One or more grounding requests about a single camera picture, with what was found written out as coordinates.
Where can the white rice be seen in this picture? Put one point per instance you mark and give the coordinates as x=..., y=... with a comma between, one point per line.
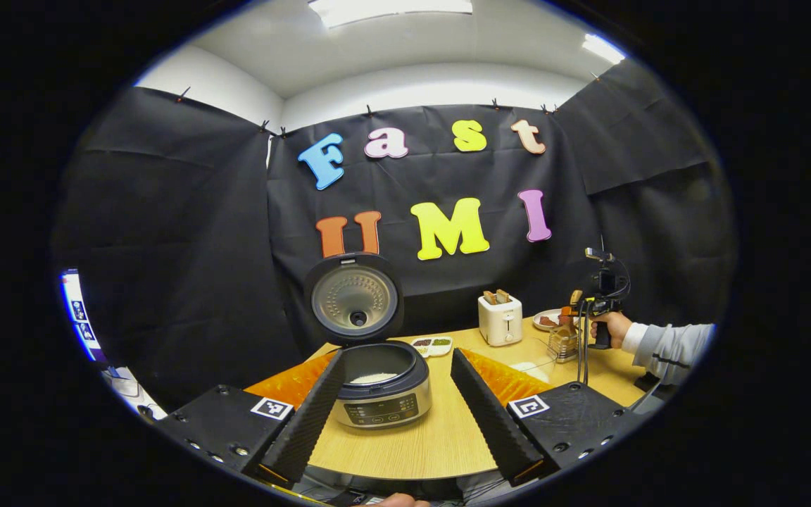
x=374, y=378

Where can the computer monitor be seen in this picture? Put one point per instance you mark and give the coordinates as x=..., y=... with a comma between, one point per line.
x=78, y=310

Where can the clear chopstick holder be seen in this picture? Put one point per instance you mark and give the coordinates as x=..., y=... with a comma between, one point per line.
x=564, y=350

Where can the white toaster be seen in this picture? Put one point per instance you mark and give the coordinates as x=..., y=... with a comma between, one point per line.
x=500, y=324

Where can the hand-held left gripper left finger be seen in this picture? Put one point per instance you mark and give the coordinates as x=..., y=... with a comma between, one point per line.
x=310, y=422

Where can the toast slice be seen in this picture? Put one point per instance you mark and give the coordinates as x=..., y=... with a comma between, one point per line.
x=503, y=296
x=490, y=298

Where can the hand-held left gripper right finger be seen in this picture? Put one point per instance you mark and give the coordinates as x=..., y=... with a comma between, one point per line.
x=490, y=422

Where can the clear plastic rice container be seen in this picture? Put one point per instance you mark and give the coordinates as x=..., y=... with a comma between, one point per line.
x=529, y=352

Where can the white divided condiment dish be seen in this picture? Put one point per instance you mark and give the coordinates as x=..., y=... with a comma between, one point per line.
x=432, y=345

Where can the long ceiling light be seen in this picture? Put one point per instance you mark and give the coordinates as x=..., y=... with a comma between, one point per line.
x=391, y=10

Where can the wooden spoon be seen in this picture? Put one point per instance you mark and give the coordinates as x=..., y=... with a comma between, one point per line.
x=576, y=297

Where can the white side desk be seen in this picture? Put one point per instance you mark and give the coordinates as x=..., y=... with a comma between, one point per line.
x=131, y=391

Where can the white round plate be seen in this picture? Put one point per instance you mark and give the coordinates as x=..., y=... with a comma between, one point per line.
x=543, y=325

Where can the black backdrop cloth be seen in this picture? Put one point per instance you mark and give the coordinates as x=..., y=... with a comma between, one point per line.
x=201, y=282

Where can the silver black rice cooker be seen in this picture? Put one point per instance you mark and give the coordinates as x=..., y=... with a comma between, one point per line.
x=384, y=408

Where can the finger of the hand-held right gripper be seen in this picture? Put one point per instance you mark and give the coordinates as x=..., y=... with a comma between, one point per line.
x=566, y=315

